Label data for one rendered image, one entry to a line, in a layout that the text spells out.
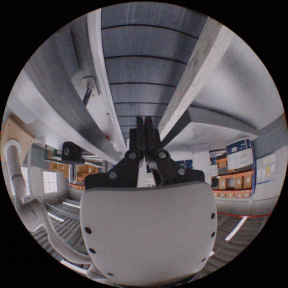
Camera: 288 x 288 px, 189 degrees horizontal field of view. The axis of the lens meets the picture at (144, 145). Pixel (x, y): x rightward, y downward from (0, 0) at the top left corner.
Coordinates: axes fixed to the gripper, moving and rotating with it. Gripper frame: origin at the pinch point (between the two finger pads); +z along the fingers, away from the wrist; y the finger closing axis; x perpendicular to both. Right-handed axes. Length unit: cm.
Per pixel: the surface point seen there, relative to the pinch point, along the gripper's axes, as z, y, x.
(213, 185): -2, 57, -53
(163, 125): 4.4, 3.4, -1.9
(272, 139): 19, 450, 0
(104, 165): 12.7, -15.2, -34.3
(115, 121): 8.7, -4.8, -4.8
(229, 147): 12, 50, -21
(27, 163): 61, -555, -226
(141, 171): 2.4, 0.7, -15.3
